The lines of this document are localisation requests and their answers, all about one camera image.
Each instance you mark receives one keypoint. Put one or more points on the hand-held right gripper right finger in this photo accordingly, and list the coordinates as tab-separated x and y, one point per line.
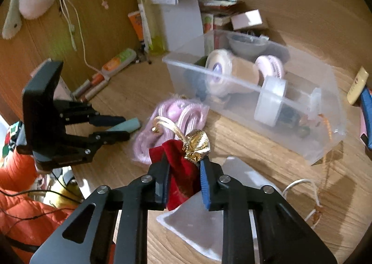
205	187

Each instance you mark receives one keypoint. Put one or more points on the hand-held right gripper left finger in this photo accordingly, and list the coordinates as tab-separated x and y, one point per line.
161	188

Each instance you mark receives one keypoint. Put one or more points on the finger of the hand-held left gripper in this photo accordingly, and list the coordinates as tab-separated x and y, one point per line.
113	137
109	120

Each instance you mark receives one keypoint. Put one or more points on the teal tube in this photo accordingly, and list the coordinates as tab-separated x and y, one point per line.
128	125

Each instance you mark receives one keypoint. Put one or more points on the red velvet pouch gold trim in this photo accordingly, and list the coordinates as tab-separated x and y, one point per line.
177	162

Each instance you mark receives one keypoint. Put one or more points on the clear tape roll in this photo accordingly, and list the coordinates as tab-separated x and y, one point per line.
270	101

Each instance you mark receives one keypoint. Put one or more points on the white tape roll purple core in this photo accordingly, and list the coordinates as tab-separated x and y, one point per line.
223	72

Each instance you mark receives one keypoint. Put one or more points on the clear plastic box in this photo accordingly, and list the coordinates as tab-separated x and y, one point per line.
308	101

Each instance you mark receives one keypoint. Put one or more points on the pale marker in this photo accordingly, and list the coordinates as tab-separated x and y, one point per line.
94	91

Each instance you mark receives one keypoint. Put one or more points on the green red patterned cloth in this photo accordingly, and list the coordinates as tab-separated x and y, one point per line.
11	136

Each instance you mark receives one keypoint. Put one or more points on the printed white paper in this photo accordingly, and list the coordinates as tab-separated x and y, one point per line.
65	88

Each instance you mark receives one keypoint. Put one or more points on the white cloth bag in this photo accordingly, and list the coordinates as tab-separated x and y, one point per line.
209	226

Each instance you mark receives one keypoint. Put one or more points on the orange marker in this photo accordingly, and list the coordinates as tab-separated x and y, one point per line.
87	86

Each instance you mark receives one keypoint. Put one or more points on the wooden desk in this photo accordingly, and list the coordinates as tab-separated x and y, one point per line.
139	84

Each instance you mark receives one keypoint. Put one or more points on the orange and green pouch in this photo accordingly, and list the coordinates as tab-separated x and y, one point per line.
119	62

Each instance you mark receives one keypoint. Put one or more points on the orange tube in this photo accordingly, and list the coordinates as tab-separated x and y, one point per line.
136	25

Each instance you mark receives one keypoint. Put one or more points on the yellow green bottle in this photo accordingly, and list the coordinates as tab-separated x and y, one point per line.
155	31

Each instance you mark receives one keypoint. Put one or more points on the orange puffer jacket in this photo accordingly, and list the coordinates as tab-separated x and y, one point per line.
20	217

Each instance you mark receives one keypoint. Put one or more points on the white plush toy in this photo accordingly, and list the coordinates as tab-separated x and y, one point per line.
13	20

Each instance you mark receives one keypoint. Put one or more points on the grey bowl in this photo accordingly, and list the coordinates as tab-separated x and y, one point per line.
247	46

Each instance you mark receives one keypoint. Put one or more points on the small white box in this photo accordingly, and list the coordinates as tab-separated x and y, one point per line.
247	19

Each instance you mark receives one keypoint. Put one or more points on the blue box lid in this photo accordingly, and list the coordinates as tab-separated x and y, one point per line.
366	115

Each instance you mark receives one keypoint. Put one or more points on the cream tube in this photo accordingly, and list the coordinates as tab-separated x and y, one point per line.
358	86

